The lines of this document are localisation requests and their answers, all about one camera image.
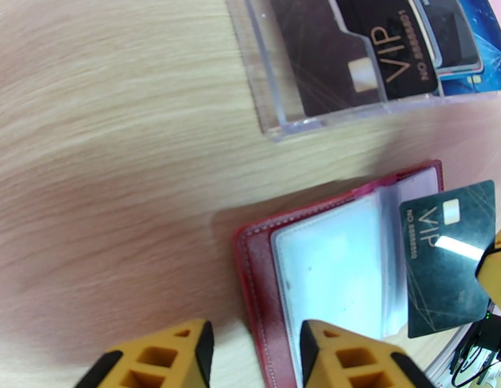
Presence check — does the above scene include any black gold VIP card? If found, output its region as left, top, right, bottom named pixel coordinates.
left=268, top=0, right=442, bottom=118

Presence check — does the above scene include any blue plastic card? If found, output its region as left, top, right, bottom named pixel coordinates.
left=438, top=0, right=501, bottom=97

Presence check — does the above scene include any black card white border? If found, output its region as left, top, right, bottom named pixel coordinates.
left=409, top=0, right=485, bottom=74

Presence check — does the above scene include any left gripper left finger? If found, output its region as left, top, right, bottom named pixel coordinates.
left=74, top=318, right=215, bottom=388

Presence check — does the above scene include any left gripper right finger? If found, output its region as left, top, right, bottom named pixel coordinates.
left=299, top=319, right=437, bottom=388

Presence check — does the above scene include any red leather card holder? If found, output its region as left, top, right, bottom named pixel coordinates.
left=233, top=159, right=445, bottom=388

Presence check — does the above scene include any teal green VIP card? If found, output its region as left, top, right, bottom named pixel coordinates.
left=398, top=180, right=498, bottom=340

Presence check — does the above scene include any clear acrylic card stand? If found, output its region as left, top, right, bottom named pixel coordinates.
left=224, top=0, right=501, bottom=143

